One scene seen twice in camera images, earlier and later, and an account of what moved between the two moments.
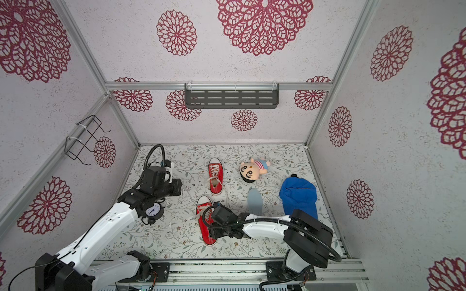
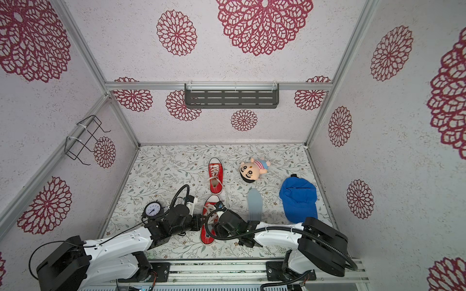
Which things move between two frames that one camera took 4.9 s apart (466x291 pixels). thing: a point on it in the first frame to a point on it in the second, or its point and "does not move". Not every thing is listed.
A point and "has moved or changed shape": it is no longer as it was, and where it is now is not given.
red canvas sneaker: [216, 176] does not move
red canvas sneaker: [204, 207] has moved or changed shape
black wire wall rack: [73, 147] does not move
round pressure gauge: [154, 213] does not move
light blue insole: [255, 202] does not move
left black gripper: [177, 183] to [196, 217]
